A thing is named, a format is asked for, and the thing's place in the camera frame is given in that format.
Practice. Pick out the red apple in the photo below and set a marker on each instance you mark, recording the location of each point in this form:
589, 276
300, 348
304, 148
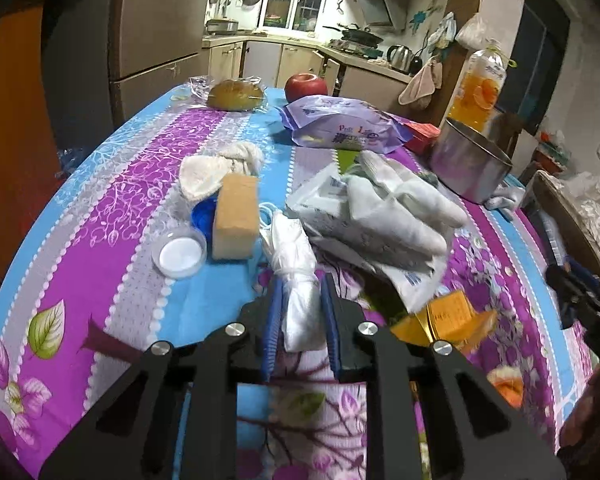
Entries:
305, 87

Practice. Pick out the gas stove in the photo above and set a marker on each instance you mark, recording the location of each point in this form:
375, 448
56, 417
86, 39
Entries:
352, 49

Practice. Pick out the yellow sponge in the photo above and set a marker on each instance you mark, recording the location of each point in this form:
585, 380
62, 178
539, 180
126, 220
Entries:
235, 220

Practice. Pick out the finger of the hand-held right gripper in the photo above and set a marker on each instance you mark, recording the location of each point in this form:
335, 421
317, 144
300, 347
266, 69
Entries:
560, 280
587, 270

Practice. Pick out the range hood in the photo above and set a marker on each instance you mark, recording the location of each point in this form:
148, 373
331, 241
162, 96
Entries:
375, 2

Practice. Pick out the bread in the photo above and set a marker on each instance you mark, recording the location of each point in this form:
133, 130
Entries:
232, 96

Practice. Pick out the white plastic package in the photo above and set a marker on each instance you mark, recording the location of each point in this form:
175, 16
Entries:
320, 200

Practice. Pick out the orange wooden cabinet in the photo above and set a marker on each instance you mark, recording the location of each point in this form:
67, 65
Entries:
10, 135

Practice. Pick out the white plastic bag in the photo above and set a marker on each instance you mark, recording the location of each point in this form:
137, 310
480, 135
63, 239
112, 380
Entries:
292, 280

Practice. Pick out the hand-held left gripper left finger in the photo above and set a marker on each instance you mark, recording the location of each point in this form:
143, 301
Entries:
271, 325

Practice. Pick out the steel kettle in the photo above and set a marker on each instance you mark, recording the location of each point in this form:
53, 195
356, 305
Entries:
400, 58

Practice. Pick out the hanging plastic bag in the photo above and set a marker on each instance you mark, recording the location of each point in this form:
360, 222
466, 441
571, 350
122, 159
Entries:
472, 32

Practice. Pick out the blue plastic cap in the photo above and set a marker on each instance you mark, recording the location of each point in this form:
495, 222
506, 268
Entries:
202, 215

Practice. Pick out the refrigerator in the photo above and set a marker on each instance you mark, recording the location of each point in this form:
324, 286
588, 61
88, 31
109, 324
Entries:
155, 25

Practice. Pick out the dark window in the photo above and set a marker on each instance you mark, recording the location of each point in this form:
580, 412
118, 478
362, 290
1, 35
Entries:
535, 60

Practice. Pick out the white cloth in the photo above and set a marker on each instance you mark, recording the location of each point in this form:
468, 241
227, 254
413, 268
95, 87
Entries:
205, 172

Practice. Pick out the white glove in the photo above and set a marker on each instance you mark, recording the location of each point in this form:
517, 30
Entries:
420, 195
400, 235

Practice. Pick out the white round lid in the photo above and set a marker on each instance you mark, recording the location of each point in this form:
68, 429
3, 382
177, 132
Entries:
180, 255

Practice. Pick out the black wok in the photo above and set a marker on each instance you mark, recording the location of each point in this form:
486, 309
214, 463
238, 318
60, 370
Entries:
360, 36

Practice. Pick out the purple tissue packet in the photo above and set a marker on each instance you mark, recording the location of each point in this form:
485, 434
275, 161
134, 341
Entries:
330, 120

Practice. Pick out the wooden dining table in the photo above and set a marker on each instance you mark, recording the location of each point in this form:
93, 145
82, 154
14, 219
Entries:
565, 215

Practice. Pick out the yellow box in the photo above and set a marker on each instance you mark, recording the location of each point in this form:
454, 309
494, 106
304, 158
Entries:
450, 315

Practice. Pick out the kitchen base cabinets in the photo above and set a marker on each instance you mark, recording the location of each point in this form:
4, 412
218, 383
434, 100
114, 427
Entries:
295, 60

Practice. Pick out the hanging pink towel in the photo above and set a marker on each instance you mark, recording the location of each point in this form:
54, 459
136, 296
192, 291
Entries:
422, 82

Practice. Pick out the steel steamer pot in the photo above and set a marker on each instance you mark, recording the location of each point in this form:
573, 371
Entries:
221, 26

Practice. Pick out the hanging patterned cloth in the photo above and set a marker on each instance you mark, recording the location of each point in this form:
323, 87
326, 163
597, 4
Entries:
442, 32

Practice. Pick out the grey sock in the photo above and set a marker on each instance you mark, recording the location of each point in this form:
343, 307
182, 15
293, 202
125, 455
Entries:
505, 197

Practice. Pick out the floral tablecloth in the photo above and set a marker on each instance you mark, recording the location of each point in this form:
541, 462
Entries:
130, 185

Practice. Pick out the red packet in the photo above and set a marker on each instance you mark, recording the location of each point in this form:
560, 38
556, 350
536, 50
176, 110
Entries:
422, 135

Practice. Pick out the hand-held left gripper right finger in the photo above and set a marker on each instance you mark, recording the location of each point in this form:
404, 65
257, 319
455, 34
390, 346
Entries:
331, 332

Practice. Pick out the orange juice bottle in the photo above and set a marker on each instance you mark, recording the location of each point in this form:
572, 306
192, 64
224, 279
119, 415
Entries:
480, 95

